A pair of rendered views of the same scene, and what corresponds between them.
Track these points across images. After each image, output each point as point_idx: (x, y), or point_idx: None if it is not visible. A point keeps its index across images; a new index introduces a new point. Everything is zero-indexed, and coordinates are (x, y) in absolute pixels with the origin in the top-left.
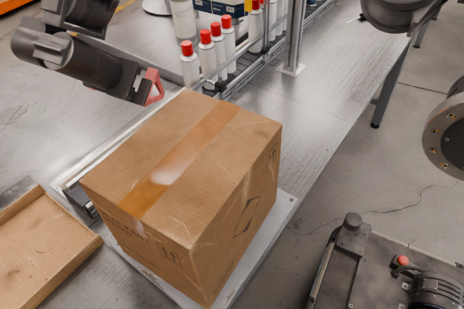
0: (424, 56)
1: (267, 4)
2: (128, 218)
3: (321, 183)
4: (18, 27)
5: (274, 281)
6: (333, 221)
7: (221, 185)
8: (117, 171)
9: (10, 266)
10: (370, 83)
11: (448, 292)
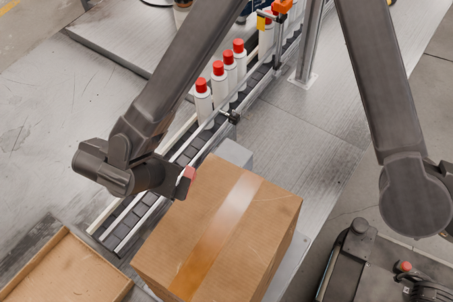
0: (449, 15)
1: (281, 25)
2: (175, 296)
3: None
4: (77, 150)
5: None
6: (339, 215)
7: (253, 268)
8: (162, 253)
9: None
10: None
11: (445, 300)
